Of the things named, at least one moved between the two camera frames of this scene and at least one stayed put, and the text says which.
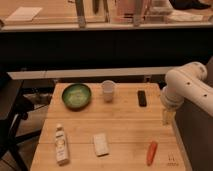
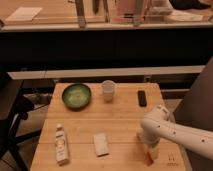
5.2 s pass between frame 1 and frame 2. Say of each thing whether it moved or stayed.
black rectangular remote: stayed
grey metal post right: stayed
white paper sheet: stayed
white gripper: moved
